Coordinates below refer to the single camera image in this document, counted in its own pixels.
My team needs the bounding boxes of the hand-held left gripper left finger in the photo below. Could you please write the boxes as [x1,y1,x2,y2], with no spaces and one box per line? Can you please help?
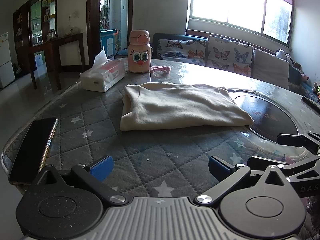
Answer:
[37,155,127,207]

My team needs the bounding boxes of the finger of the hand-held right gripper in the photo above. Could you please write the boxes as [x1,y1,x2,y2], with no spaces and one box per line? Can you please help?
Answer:
[277,131,320,156]
[247,155,320,181]

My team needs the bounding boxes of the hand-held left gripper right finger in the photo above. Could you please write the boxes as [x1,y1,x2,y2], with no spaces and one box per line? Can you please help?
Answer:
[195,156,288,205]

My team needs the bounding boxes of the cream fleece pants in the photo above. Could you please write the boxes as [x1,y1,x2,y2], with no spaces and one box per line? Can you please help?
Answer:
[120,82,255,132]

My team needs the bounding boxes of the hanging clothes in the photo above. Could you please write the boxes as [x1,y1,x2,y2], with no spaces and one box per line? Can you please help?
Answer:
[100,2,111,30]

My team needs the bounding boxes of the round black table hotplate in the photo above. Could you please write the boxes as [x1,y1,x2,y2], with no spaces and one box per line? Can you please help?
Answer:
[226,87,313,155]

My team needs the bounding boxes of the black remote control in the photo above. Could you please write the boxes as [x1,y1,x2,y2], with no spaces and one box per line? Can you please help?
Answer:
[301,95,320,110]

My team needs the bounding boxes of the black smartphone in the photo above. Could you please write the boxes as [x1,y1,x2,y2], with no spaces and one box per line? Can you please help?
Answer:
[8,117,59,185]

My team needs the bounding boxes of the plain grey cushion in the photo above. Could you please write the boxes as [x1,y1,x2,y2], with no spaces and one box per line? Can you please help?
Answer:
[251,49,291,90]

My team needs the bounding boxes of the white plush toy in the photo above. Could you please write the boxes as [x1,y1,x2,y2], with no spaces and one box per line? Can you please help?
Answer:
[276,49,292,63]

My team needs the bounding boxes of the white tissue pack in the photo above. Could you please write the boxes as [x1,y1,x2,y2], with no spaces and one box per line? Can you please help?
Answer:
[79,46,125,92]

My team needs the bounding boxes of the butterfly print cushion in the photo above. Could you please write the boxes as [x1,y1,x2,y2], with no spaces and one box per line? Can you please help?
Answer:
[206,35,253,77]
[157,39,208,66]

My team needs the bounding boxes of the pink cartoon face bottle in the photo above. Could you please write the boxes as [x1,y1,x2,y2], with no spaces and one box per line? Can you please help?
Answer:
[128,29,152,74]

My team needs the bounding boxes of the blue storage cabinet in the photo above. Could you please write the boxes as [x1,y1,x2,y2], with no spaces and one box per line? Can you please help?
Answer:
[100,29,119,56]

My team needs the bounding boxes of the dark blue sofa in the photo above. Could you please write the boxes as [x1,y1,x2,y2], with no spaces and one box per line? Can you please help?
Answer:
[152,33,320,99]

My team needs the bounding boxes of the white refrigerator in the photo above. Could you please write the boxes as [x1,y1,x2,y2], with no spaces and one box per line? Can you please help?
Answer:
[0,32,16,89]

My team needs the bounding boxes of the window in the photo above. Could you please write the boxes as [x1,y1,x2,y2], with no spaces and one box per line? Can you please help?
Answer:
[187,0,295,48]

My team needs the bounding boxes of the dark wooden display cabinet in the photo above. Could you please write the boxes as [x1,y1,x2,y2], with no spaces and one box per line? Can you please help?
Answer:
[13,0,59,51]

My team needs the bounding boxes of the pink fabric strap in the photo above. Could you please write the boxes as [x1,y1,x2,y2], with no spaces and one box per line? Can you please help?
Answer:
[150,65,172,76]

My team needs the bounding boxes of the dark wooden door frame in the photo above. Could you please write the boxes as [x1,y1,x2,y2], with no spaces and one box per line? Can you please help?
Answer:
[86,0,135,66]

